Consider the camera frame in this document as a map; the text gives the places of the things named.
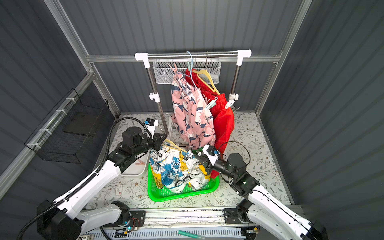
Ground pink clothespin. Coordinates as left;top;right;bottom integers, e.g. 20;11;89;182
135;160;146;166

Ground blue yellow white printed shorts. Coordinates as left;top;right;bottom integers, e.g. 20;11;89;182
149;145;211;194

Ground yellow hanger of printed shorts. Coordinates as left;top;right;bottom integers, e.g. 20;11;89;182
164;139;188;153

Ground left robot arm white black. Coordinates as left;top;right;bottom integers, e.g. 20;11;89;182
37;127;167;240

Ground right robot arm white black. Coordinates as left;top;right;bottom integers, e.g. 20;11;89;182
195;153;328;240

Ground red shorts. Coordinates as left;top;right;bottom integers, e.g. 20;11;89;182
184;67;235;180

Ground pink navy patterned shorts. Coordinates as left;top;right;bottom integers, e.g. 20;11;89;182
171;68;216;150

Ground white clothespin on red shorts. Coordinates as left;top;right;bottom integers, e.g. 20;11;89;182
225;100;235;109

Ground yellow hanger of red shorts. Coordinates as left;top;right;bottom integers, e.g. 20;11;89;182
192;58;221;95

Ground white plastic tray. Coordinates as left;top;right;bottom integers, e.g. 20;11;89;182
121;152;150;178

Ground steel clothes rack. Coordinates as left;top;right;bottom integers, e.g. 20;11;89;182
134;49;253;139

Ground green plastic basket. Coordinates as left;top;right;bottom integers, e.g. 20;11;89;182
148;146;220;203

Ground light green clothespin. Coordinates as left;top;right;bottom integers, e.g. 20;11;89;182
205;96;218;110

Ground green marker pen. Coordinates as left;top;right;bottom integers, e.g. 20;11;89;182
178;230;205;240

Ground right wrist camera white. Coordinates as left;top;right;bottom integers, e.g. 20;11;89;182
203;145;219;166

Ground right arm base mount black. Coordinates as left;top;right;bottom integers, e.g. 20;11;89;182
222;208;249;225

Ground light blue wire hanger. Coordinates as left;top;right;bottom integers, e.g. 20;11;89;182
186;51;197;89

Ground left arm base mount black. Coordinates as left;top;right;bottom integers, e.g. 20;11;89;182
109;211;147;228

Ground white wire mesh basket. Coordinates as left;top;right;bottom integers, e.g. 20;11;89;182
153;59;222;85

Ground black wire wall basket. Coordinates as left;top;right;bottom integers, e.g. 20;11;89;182
25;91;110;164

